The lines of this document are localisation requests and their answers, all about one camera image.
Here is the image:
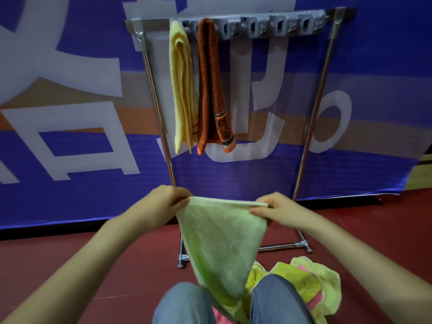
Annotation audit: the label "orange towel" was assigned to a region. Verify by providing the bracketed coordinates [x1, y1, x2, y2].
[196, 18, 238, 156]

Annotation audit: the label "pale yellow striped towel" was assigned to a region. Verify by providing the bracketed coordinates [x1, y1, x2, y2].
[168, 20, 200, 156]

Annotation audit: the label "person's left hand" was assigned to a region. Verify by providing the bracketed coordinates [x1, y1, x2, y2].
[123, 184, 194, 233]

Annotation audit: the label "person's left forearm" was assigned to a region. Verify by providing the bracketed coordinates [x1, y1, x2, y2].
[1, 214, 146, 324]

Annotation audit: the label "light green towel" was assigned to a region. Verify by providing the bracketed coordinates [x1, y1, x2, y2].
[176, 196, 269, 324]

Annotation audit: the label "chrome metal rack frame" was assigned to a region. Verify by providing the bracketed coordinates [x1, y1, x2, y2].
[125, 6, 358, 269]

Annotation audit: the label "person's right hand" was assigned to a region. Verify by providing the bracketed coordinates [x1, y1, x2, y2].
[249, 192, 321, 233]

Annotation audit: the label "blue printed banner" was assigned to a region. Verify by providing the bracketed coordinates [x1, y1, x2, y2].
[0, 0, 432, 230]

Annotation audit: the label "grey clip hook bar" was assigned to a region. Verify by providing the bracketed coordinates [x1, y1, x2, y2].
[177, 9, 330, 39]

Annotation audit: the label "bright yellow towel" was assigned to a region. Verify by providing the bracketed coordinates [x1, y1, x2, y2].
[243, 261, 321, 307]

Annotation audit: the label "pale yellow-green towel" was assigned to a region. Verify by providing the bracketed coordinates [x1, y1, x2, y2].
[290, 256, 342, 324]

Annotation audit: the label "pink towel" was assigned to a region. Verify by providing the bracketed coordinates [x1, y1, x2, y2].
[211, 265, 324, 324]

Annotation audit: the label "person's right forearm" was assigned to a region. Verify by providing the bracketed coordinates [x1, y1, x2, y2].
[305, 214, 432, 324]

